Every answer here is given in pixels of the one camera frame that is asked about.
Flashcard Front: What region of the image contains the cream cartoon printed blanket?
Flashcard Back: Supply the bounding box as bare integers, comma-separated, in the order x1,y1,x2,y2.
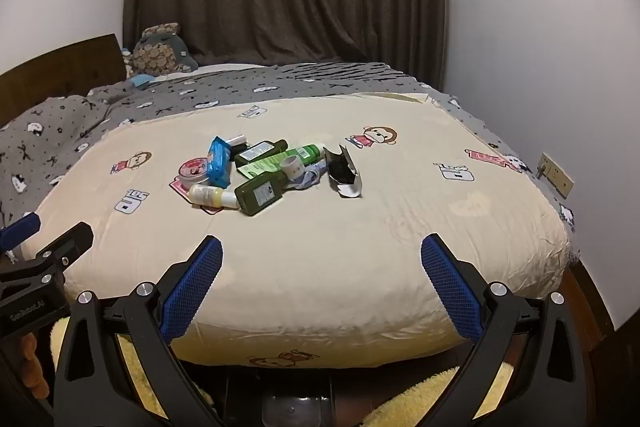
20,92,573,368

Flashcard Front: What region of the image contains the opened black foil packet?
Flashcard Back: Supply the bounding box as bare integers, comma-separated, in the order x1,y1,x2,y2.
322,144,363,198

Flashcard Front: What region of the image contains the person's left hand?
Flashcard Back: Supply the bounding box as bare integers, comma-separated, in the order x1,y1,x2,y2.
19,331,42,390

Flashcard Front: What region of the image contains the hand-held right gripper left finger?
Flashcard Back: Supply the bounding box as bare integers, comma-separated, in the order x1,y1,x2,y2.
52,235,223,427

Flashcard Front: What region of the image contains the wall power socket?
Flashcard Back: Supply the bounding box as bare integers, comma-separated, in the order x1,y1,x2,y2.
536,152,575,198

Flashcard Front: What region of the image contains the light green tube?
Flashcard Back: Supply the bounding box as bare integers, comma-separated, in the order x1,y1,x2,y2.
239,149,301,180

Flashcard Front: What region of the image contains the white pillow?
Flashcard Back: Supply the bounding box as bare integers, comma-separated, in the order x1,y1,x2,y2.
192,63,266,76

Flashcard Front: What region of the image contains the pink card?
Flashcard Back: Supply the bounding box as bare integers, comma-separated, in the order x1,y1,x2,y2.
170,177,201,198

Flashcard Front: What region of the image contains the large dark green bottle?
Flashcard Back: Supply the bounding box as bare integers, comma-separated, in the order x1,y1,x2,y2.
234,171,293,215

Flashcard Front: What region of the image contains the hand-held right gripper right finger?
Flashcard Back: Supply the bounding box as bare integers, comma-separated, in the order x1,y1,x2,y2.
421,234,586,427

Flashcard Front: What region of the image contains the green bottle with white cap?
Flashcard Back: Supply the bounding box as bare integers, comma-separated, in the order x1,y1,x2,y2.
292,143,327,162

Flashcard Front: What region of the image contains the grey printed duvet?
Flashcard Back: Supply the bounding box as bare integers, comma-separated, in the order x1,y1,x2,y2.
0,62,581,268

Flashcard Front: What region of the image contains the blue white cloth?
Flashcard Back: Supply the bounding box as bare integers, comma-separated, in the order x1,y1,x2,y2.
287,161,328,192

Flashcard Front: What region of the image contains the brown patterned plush toy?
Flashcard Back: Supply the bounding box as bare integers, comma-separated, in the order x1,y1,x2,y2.
122,23,200,78

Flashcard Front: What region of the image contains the pink round tin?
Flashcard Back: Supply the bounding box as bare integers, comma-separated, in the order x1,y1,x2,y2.
178,157,213,188

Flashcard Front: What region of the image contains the small white yellow bottle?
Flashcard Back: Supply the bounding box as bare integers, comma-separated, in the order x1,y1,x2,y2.
189,184,240,209

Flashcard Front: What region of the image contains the slim dark green bottle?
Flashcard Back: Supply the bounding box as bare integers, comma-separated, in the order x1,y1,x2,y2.
234,139,289,166

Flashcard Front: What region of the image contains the white tape roll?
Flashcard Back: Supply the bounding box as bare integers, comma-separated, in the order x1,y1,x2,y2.
280,155,307,178

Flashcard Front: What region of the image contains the blue wet wipe packet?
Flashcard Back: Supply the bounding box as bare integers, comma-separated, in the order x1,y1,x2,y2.
207,136,236,188

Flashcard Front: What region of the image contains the dark wooden headboard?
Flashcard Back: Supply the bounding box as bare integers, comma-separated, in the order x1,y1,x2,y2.
0,33,126,128

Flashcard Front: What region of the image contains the yellow fluffy fabric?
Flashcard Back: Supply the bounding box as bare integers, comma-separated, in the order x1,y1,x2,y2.
50,314,516,427

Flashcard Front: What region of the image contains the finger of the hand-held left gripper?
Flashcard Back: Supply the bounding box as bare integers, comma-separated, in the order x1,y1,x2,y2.
0,222,95,305
0,212,42,254

